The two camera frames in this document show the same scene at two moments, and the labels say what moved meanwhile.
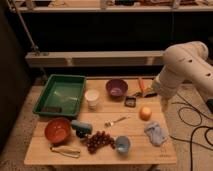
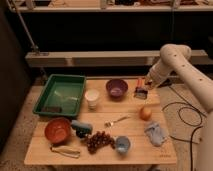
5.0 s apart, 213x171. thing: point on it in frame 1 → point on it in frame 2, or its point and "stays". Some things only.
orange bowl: [57, 130] stays
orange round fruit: [145, 112] stays
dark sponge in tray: [51, 109] stays
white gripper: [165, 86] → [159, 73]
